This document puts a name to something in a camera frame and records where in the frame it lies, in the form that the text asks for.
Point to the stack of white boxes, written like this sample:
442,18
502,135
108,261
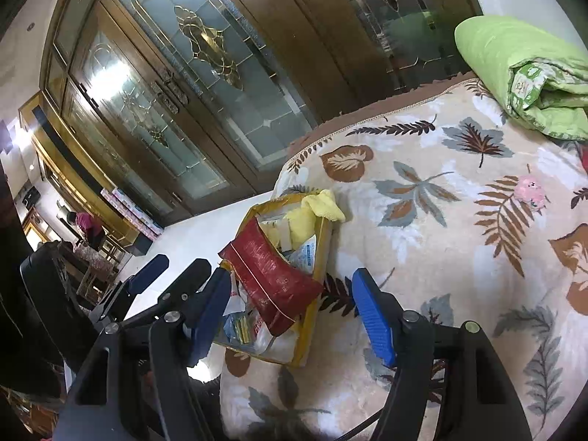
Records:
133,213

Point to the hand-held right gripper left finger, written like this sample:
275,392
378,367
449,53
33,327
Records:
211,317

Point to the yellow towel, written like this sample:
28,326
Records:
321,206

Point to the wooden cabinet with glass doors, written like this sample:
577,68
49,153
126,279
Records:
285,55

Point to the red packet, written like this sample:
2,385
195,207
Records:
271,271

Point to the table with patterned cloth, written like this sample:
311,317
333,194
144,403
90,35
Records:
92,257

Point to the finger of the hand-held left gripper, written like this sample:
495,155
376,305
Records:
193,280
149,271

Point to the leaf-printed blanket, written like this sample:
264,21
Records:
459,262

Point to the small pink fluffy item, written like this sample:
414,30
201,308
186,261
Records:
530,193

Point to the clear storage bag yellow trim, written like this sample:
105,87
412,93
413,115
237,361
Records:
294,344

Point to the rolled green quilt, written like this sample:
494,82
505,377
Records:
487,50

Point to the packet of blue masks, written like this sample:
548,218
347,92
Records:
303,255

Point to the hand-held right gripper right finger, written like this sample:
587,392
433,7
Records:
374,321

